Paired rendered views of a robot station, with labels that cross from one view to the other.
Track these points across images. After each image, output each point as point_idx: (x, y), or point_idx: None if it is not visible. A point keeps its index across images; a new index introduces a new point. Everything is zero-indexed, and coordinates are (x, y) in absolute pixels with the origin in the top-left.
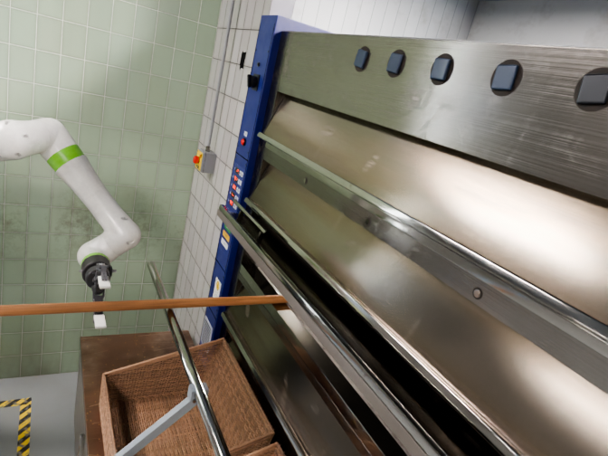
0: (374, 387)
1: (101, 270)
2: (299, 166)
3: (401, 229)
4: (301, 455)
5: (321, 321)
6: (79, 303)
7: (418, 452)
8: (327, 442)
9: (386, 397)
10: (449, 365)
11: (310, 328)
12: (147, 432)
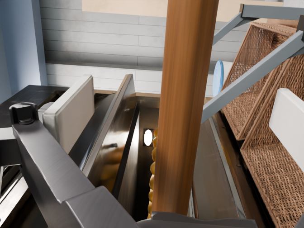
0: (100, 129)
1: (4, 130)
2: None
3: (9, 189)
4: (239, 212)
5: (80, 163)
6: (168, 3)
7: (111, 112)
8: (212, 213)
9: (100, 124)
10: (86, 150)
11: (90, 167)
12: (237, 79)
